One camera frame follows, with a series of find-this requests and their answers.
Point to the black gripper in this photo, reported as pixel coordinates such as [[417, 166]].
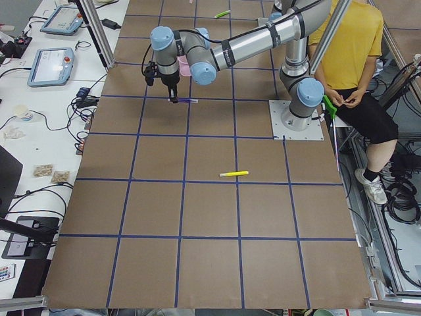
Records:
[[169, 81]]

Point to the purple pen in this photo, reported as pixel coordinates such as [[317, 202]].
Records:
[[183, 100]]

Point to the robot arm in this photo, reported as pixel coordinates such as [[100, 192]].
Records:
[[206, 57]]

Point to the pink mesh cup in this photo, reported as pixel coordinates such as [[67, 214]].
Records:
[[184, 66]]

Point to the black power adapter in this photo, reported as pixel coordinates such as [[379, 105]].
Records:
[[110, 24]]

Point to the green pen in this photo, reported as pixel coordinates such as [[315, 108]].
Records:
[[224, 13]]

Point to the yellow pen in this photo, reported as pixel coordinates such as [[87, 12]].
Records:
[[233, 174]]

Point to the lower teach pendant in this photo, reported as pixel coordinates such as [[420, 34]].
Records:
[[51, 67]]

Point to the teach pendant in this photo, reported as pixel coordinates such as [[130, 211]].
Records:
[[64, 21], [51, 67]]

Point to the upper teach pendant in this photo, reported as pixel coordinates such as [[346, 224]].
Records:
[[64, 21]]

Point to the snack bag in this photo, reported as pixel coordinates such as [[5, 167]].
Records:
[[45, 170]]

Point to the person in yellow shirt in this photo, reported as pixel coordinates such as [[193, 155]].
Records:
[[345, 72]]

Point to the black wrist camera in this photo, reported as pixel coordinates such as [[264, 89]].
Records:
[[149, 73]]

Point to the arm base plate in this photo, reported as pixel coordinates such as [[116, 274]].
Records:
[[286, 126]]

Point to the aluminium frame post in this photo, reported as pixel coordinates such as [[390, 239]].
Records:
[[96, 31]]

